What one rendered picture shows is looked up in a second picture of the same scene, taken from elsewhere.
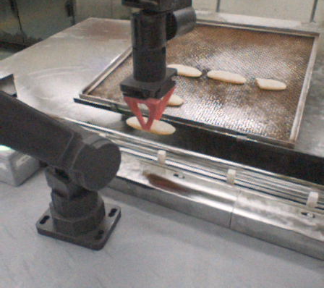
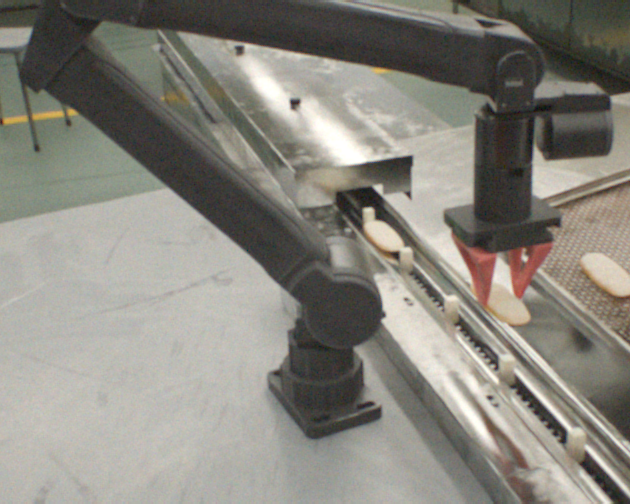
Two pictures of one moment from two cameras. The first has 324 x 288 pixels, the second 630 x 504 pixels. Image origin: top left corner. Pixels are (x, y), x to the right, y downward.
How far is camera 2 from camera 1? 61 cm
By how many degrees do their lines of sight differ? 43
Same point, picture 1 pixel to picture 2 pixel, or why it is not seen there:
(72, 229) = (292, 391)
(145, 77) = (479, 210)
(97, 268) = (288, 453)
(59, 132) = (291, 241)
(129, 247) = (347, 455)
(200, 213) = (475, 465)
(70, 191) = (300, 333)
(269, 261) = not seen: outside the picture
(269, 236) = not seen: outside the picture
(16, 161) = not seen: hidden behind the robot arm
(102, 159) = (343, 302)
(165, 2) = (509, 100)
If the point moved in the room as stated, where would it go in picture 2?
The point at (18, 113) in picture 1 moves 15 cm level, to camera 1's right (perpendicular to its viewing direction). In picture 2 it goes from (239, 198) to (352, 243)
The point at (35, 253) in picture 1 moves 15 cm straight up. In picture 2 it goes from (244, 403) to (232, 279)
